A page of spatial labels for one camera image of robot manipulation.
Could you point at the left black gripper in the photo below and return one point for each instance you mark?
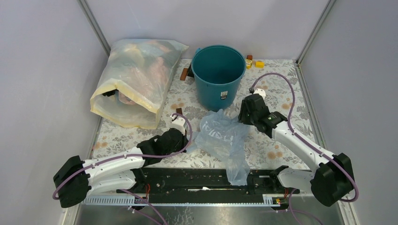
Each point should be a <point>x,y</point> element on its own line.
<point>185,141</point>

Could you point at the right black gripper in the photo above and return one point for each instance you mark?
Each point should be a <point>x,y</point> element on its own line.
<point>242,117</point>

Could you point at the light blue plastic trash bag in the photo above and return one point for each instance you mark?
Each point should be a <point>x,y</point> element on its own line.
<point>223,138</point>

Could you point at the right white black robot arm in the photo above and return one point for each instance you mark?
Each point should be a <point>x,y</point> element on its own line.
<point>330,176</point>

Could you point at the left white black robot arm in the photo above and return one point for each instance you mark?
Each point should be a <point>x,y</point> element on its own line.
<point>78,178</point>

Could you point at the teal plastic trash bin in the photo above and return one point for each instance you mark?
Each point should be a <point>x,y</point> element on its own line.
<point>218,71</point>

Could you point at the floral patterned table mat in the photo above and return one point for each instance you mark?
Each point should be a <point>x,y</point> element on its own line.
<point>283,91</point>

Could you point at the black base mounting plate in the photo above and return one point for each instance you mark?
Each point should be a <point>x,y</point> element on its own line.
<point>207,185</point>

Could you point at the yellow toy block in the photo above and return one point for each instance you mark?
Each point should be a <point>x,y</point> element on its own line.
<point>259,64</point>

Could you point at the brown wooden block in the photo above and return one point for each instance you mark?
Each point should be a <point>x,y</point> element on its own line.
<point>186,72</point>

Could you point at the large translucent stuffed bag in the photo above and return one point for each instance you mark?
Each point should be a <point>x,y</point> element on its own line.
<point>133,86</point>

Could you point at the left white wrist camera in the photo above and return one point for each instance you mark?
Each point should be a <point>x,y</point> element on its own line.
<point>178,122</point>

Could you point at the white slotted cable duct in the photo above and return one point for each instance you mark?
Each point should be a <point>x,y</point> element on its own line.
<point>129,200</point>

